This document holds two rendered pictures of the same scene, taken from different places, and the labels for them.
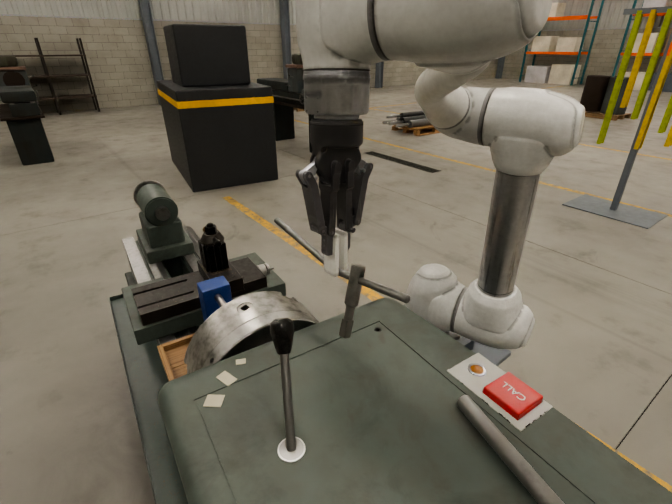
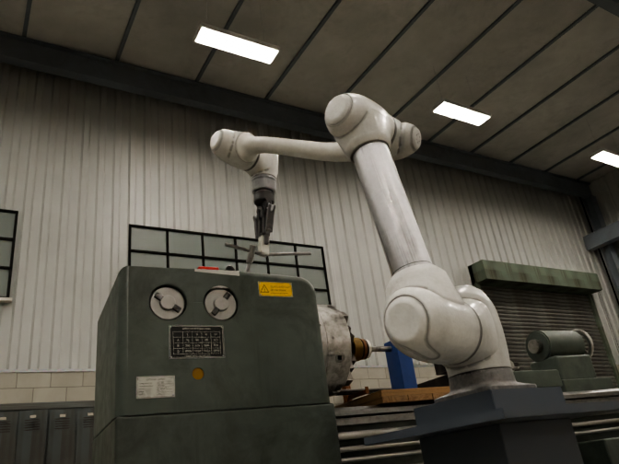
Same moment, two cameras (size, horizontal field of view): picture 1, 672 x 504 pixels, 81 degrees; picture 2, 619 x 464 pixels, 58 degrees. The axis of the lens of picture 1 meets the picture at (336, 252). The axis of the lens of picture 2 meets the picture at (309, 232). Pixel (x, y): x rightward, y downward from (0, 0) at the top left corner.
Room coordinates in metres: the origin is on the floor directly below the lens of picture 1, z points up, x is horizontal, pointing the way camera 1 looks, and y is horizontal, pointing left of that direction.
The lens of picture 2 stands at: (0.83, -1.75, 0.67)
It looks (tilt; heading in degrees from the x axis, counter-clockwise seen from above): 24 degrees up; 94
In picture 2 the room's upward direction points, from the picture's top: 8 degrees counter-clockwise
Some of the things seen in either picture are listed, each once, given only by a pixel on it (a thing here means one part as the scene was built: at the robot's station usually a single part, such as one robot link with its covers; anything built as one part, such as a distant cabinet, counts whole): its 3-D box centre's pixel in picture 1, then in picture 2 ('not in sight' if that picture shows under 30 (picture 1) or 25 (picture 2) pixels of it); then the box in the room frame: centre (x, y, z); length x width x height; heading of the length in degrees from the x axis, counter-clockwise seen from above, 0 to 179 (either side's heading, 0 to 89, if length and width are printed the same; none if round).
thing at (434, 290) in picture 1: (433, 296); (467, 330); (1.10, -0.33, 0.97); 0.18 x 0.16 x 0.22; 56
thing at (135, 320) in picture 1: (205, 291); (478, 393); (1.24, 0.49, 0.89); 0.53 x 0.30 x 0.06; 123
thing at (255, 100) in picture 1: (212, 103); not in sight; (6.01, 1.78, 0.98); 1.81 x 1.22 x 1.95; 29
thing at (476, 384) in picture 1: (493, 400); (214, 283); (0.43, -0.25, 1.23); 0.13 x 0.08 x 0.06; 33
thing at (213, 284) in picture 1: (218, 314); (401, 370); (0.96, 0.36, 1.00); 0.08 x 0.06 x 0.23; 123
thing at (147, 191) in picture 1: (159, 218); (562, 362); (1.68, 0.82, 1.01); 0.30 x 0.20 x 0.29; 33
